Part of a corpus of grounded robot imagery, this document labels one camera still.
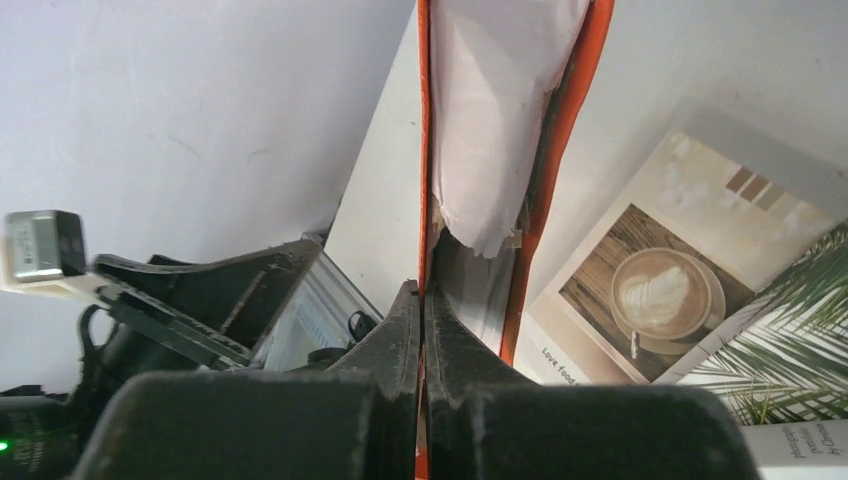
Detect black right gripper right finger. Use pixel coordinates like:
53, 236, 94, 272
423, 289, 758, 479

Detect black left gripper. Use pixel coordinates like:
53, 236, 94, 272
67, 239, 322, 438

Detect orange hardcover book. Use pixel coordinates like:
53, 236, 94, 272
414, 1, 614, 479

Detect palm leaf cover book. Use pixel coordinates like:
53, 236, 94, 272
680, 223, 847, 426

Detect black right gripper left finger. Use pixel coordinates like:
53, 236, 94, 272
73, 281, 421, 479

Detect coffee cover book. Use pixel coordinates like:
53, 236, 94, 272
514, 130, 837, 385

